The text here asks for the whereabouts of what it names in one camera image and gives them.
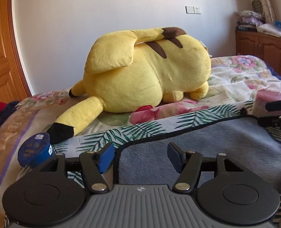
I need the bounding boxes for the yellow plush toy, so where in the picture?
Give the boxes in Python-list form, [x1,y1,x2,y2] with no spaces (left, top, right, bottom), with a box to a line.
[47,26,212,145]

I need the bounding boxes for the floral blanket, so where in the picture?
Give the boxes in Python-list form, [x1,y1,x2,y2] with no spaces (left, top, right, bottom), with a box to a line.
[0,55,281,228]

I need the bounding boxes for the blue round tin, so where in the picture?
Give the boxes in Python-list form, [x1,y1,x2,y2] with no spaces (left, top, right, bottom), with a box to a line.
[17,132,56,169]

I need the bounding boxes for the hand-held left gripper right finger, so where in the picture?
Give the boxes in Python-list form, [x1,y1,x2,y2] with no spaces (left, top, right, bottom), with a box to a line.
[167,142,245,193]

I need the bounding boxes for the wooden door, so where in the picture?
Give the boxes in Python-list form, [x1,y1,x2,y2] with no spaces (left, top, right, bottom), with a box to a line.
[0,0,33,114]

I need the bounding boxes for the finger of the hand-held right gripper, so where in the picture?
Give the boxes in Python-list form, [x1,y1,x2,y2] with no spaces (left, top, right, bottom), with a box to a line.
[265,92,281,112]
[257,114,281,129]

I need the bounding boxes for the woven fan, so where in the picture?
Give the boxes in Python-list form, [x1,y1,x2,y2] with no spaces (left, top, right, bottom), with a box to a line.
[252,0,264,14]

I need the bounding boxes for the dark books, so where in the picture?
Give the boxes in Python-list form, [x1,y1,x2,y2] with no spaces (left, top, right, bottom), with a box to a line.
[235,22,258,32]

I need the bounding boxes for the grey towel with leaf print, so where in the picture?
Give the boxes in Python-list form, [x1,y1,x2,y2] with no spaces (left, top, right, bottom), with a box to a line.
[52,103,281,224]

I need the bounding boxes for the dark blue cloth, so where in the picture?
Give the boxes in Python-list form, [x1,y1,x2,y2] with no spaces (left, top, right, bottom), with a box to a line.
[0,100,20,145]

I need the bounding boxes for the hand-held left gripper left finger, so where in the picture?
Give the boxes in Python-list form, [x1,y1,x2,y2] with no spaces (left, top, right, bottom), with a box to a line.
[38,142,115,193]

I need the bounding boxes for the wooden cabinet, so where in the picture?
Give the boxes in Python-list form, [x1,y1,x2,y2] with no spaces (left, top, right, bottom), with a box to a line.
[235,30,281,86]

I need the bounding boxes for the folded pale cloths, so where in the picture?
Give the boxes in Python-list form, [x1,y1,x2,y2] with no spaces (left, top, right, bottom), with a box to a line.
[237,10,266,25]

